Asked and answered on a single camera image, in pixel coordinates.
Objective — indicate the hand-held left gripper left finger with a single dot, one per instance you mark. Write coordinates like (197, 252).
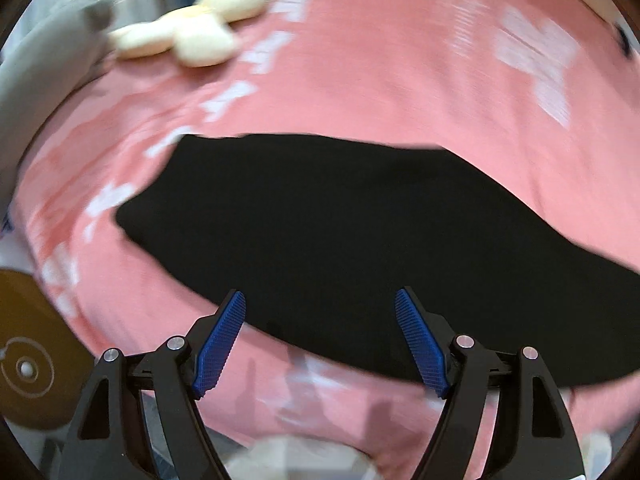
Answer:
(220, 345)

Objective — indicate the cream plush toy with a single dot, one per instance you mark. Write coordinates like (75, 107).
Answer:
(200, 35)

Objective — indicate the person's white shirt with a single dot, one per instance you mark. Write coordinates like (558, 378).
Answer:
(295, 460)

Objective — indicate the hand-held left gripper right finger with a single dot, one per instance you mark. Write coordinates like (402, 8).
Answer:
(421, 345)

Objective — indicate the pink printed blanket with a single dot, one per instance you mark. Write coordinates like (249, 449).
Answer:
(375, 60)

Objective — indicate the grey plush toy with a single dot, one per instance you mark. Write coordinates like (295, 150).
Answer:
(45, 60)

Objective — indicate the black pants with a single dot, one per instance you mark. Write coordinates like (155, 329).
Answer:
(325, 235)

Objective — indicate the round golden-brown stool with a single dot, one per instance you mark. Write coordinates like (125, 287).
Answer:
(30, 310)

